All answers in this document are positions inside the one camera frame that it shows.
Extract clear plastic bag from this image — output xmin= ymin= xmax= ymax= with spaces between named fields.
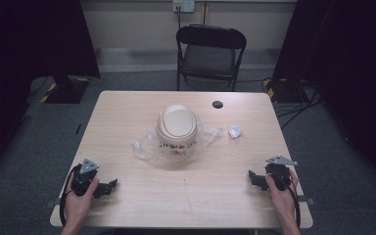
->
xmin=131 ymin=119 xmax=225 ymax=162

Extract crumpled white paper ball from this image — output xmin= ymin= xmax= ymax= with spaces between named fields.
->
xmin=227 ymin=124 xmax=244 ymax=140

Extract black curtain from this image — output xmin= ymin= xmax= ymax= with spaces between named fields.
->
xmin=0 ymin=0 xmax=102 ymax=179
xmin=271 ymin=0 xmax=376 ymax=194

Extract person's left hand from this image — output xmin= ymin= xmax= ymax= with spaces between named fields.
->
xmin=64 ymin=177 xmax=101 ymax=227

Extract white wall outlet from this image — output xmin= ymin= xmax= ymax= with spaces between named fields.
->
xmin=171 ymin=0 xmax=196 ymax=14

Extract black table bracket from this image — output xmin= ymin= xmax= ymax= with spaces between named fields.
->
xmin=297 ymin=196 xmax=316 ymax=207
xmin=44 ymin=199 xmax=61 ymax=210

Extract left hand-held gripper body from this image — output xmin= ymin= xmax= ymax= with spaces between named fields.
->
xmin=70 ymin=158 xmax=100 ymax=197

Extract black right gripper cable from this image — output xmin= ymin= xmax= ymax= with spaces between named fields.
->
xmin=271 ymin=174 xmax=302 ymax=229

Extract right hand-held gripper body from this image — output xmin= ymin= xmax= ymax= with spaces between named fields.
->
xmin=264 ymin=155 xmax=299 ymax=192

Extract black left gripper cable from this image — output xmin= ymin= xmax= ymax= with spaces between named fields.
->
xmin=59 ymin=164 xmax=83 ymax=228

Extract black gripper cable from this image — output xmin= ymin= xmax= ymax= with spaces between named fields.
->
xmin=271 ymin=174 xmax=302 ymax=229
xmin=59 ymin=164 xmax=83 ymax=228

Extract black folding chair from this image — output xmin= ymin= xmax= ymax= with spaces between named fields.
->
xmin=174 ymin=23 xmax=248 ymax=93

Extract black power cable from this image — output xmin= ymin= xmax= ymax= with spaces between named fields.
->
xmin=175 ymin=5 xmax=183 ymax=31

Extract black stand base striped tape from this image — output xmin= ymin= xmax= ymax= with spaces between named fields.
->
xmin=39 ymin=75 xmax=91 ymax=105
xmin=261 ymin=77 xmax=309 ymax=105

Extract black floor cables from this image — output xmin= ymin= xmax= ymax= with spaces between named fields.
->
xmin=273 ymin=79 xmax=323 ymax=131

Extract person's right hand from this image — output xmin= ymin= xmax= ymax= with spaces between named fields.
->
xmin=264 ymin=168 xmax=301 ymax=223

